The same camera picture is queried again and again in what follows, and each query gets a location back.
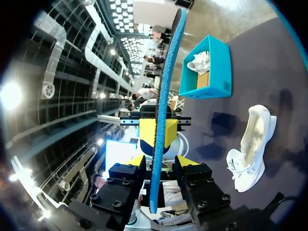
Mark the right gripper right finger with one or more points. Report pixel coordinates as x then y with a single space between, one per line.
204 192

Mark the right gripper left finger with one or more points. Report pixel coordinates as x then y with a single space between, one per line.
115 190

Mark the white shoe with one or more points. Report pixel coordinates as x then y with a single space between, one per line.
252 154
198 63

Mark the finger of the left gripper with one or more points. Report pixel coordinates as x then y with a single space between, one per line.
148 131
171 133

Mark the teal box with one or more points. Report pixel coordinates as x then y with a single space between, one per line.
220 69

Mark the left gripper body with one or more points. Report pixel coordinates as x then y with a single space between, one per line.
130 121

